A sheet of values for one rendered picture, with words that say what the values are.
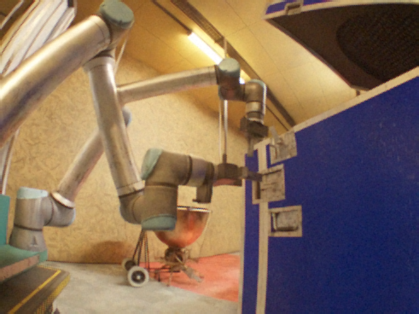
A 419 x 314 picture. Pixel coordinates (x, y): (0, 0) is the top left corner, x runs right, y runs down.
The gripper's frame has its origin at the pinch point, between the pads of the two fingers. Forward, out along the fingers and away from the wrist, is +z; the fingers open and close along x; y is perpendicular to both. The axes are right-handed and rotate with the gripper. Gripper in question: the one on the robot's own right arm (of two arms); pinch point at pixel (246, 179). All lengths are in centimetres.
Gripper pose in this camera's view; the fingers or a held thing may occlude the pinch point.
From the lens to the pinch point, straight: 72.2
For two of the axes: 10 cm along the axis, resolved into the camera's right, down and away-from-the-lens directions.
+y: 0.3, -9.5, 3.2
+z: 8.7, 1.8, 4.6
